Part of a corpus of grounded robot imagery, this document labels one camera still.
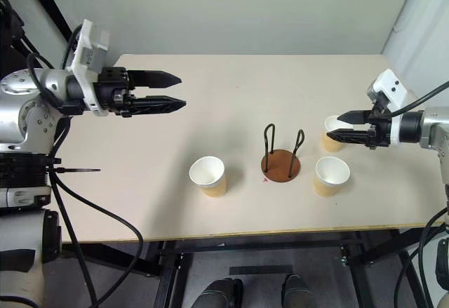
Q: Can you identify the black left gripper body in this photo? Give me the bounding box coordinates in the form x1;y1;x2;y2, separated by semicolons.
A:
93;66;137;118

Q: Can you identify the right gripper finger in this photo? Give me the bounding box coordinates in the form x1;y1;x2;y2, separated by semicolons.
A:
337;109;373;126
326;128;370;145

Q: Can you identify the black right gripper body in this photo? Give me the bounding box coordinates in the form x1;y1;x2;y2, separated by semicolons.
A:
365;109;393;150

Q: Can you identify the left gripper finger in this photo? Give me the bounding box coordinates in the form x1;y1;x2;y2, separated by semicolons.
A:
128;69;183;90
130;95;187;116

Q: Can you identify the brown paper cup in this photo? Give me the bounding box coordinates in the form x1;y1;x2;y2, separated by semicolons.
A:
312;156;352;199
189;156;229;200
321;114;347;154

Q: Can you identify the black floor tape strip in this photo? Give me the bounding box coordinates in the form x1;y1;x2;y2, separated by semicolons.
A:
229;265;294;277

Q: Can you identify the dark rounded right robot foot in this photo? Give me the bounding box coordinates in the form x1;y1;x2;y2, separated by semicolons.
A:
281;274;326;308

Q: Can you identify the silver white robot torso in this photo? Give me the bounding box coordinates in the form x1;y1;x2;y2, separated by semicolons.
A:
0;152;63;308

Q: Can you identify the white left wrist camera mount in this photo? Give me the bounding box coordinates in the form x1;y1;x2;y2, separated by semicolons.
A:
65;19;112;116

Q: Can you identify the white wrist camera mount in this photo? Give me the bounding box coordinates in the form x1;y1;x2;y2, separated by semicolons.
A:
65;19;112;116
366;69;408;145

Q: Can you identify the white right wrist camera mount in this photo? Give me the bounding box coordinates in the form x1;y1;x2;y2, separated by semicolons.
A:
366;69;408;145

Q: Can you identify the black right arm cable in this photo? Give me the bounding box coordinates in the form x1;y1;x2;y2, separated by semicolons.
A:
387;81;449;116

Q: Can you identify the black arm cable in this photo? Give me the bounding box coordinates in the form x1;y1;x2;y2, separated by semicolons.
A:
387;81;449;116
26;53;145;308

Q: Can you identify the brown wire cup holder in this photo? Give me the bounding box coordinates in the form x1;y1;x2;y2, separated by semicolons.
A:
260;123;305;184

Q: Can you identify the black cable tie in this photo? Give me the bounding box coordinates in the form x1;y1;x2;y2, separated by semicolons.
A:
51;168;102;174

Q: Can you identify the black diagonal frame bar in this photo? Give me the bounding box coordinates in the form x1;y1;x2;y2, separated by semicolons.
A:
22;0;76;43

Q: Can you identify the black robot body cable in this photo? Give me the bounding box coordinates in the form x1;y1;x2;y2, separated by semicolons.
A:
392;208;449;308

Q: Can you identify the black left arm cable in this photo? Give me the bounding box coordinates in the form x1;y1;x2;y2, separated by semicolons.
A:
26;53;145;308

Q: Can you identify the black metal table frame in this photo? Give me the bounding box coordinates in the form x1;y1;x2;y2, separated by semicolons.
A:
62;229;433;308

